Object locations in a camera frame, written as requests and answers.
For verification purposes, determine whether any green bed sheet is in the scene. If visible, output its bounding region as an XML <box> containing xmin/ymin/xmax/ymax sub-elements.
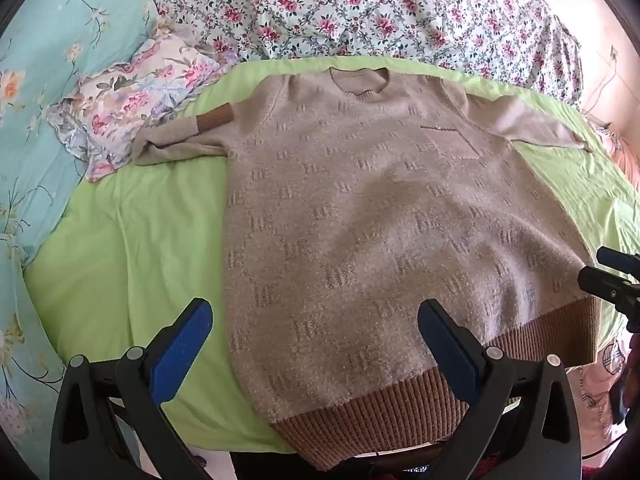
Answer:
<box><xmin>24</xmin><ymin>56</ymin><xmax>640</xmax><ymax>456</ymax></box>

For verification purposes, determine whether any beige knit sweater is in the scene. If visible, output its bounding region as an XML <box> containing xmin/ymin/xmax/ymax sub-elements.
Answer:
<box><xmin>131</xmin><ymin>67</ymin><xmax>601</xmax><ymax>472</ymax></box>

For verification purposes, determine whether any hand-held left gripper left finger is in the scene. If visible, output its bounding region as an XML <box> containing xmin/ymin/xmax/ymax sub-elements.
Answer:
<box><xmin>50</xmin><ymin>298</ymin><xmax>214</xmax><ymax>480</ymax></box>

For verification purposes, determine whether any teal floral blanket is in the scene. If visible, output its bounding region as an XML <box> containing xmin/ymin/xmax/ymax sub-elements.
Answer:
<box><xmin>0</xmin><ymin>0</ymin><xmax>168</xmax><ymax>466</ymax></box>

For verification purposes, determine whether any pastel floral pillow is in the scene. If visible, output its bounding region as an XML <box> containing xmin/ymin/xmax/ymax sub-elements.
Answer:
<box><xmin>47</xmin><ymin>35</ymin><xmax>226</xmax><ymax>183</ymax></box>

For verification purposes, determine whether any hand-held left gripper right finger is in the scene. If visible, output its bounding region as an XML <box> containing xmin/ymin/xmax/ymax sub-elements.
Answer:
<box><xmin>417</xmin><ymin>298</ymin><xmax>584</xmax><ymax>480</ymax></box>

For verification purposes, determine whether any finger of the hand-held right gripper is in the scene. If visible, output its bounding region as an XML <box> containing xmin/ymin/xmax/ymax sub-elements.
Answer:
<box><xmin>596</xmin><ymin>246</ymin><xmax>640</xmax><ymax>277</ymax></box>
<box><xmin>577</xmin><ymin>266</ymin><xmax>640</xmax><ymax>332</ymax></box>

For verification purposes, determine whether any rose print quilt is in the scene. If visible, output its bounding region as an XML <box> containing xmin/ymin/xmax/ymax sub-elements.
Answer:
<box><xmin>152</xmin><ymin>0</ymin><xmax>585</xmax><ymax>107</ymax></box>

